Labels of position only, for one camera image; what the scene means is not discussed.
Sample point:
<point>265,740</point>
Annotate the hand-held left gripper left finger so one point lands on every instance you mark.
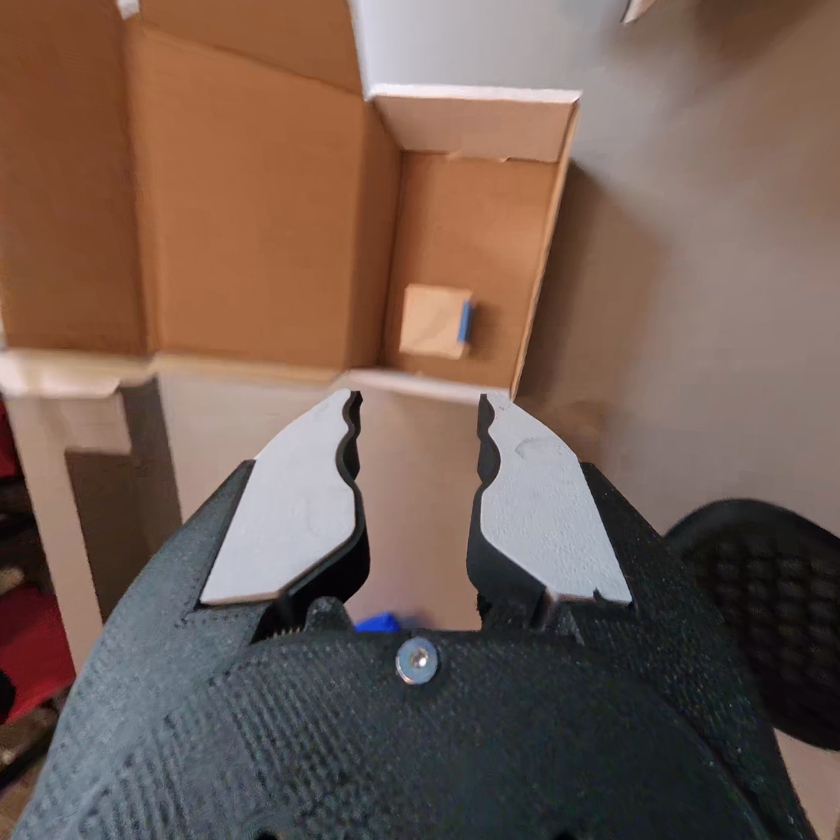
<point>289,499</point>

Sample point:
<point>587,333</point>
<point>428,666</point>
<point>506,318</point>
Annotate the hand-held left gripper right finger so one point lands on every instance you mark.
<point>544,512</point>

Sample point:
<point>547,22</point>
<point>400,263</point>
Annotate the white cardboard box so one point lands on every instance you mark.
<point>262,229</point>

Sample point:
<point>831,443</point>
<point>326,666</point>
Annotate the grey desk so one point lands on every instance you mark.
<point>689,262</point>

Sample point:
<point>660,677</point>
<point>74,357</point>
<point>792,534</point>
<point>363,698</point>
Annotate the blue plastic bin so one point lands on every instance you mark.
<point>377,622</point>

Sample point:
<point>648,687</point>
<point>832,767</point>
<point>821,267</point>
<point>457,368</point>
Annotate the small tan and blue block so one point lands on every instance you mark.
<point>430,321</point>

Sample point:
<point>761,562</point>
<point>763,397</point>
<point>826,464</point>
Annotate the black mesh pad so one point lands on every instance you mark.
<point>774,604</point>

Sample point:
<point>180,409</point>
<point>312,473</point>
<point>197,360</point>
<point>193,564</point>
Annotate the red object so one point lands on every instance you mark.
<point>33,643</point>

